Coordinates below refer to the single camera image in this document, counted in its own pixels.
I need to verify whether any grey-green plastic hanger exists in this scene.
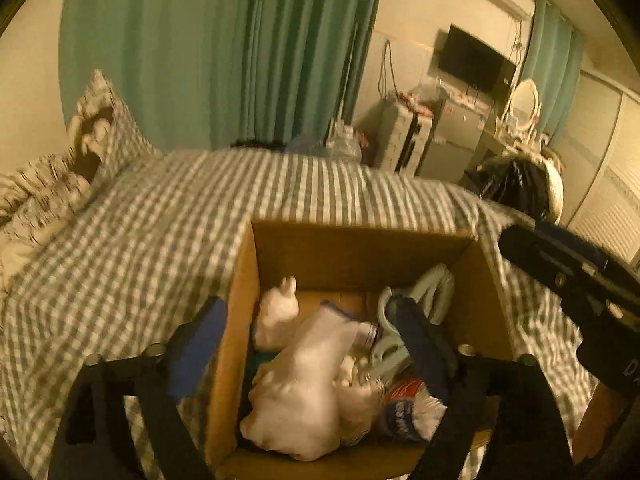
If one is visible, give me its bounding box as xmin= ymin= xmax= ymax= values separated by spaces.
xmin=358 ymin=263 xmax=454 ymax=387

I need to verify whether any clear plastic packet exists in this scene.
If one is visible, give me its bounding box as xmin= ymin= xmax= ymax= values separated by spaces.
xmin=334 ymin=354 xmax=446 ymax=445

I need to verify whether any white figurine toy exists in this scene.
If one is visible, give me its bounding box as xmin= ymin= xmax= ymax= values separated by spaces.
xmin=253 ymin=276 xmax=299 ymax=352

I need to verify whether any black and white bag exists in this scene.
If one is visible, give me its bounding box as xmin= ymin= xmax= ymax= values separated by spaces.
xmin=460 ymin=153 xmax=564 ymax=223

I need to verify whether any white sliding wardrobe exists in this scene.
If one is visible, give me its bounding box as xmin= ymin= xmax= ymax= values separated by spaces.
xmin=554 ymin=72 xmax=640 ymax=264

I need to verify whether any grey checkered bed cover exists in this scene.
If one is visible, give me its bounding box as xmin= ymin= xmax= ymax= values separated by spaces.
xmin=0 ymin=69 xmax=601 ymax=480

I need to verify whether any white oval vanity mirror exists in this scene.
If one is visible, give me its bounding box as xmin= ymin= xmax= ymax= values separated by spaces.
xmin=501 ymin=78 xmax=541 ymax=136

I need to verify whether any brown cardboard box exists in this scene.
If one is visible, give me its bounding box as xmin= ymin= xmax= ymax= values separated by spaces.
xmin=204 ymin=220 xmax=513 ymax=479

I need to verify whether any grey cabinet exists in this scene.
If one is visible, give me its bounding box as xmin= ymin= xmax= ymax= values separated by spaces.
xmin=416 ymin=99 xmax=485 ymax=183

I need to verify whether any small green curtain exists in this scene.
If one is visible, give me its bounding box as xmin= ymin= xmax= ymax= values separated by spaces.
xmin=521 ymin=0 xmax=586 ymax=145

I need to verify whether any floral white quilt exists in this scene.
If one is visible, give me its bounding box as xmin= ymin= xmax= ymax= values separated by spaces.
xmin=0 ymin=104 xmax=116 ymax=281

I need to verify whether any white suitcase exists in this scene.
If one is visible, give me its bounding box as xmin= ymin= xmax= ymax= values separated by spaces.
xmin=374 ymin=101 xmax=434 ymax=177

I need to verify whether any large green curtain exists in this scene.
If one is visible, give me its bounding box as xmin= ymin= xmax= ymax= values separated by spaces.
xmin=58 ymin=0 xmax=378 ymax=150

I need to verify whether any black wall television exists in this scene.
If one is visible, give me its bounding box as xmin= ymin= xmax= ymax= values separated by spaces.
xmin=438 ymin=25 xmax=516 ymax=102

